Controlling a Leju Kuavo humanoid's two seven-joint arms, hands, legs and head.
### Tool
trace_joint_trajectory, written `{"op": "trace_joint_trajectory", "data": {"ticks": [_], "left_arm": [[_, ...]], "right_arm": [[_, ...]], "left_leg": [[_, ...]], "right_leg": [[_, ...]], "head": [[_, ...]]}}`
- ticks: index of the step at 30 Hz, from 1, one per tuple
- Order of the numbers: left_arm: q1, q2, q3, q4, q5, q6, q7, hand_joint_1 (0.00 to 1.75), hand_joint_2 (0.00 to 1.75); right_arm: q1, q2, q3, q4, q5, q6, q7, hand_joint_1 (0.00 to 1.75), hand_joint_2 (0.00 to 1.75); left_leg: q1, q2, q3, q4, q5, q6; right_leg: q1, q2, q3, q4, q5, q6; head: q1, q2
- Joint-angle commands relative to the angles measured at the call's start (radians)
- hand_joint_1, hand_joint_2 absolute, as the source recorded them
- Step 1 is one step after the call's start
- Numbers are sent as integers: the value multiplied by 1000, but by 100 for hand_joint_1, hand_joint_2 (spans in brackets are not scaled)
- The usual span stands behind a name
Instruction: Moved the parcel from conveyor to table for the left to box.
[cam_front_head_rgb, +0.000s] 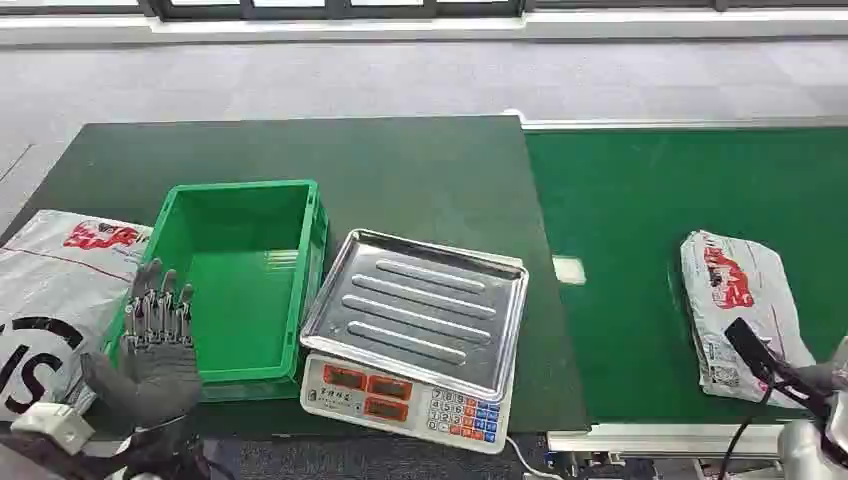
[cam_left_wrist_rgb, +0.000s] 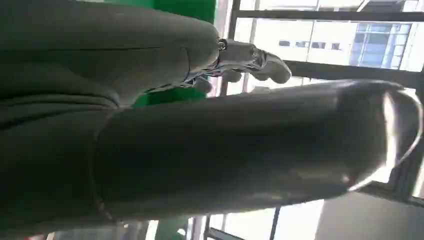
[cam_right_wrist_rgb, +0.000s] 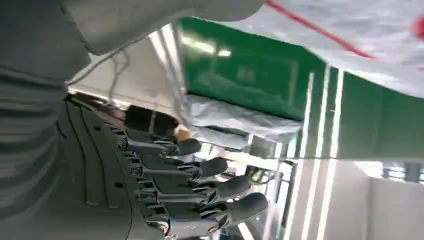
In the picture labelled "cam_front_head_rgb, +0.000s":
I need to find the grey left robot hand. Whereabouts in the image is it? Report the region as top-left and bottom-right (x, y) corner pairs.
(81, 258), (204, 433)

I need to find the green conveyor belt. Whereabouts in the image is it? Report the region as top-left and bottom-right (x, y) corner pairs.
(525, 127), (848, 427)

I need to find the green plastic crate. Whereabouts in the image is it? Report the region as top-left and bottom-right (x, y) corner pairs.
(102, 179), (330, 404)

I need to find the white electronic scale body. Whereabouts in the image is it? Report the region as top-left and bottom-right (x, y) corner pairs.
(299, 352), (515, 456)

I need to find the small grey parcel bag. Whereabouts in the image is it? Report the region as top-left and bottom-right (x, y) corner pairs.
(679, 230), (817, 410)

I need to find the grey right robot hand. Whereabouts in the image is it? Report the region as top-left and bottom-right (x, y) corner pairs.
(723, 317), (848, 421)

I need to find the white scale power cable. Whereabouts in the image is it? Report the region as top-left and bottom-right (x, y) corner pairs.
(505, 435), (566, 480)

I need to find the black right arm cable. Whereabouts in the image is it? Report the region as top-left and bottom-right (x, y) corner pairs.
(717, 384), (775, 480)

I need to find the large grey parcel bag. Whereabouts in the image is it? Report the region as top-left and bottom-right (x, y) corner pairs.
(0, 209), (155, 425)

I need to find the steel scale weighing tray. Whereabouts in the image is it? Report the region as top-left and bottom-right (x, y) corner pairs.
(299, 229), (531, 403)

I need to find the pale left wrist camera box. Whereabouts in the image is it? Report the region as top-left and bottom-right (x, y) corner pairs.
(9, 402), (95, 456)

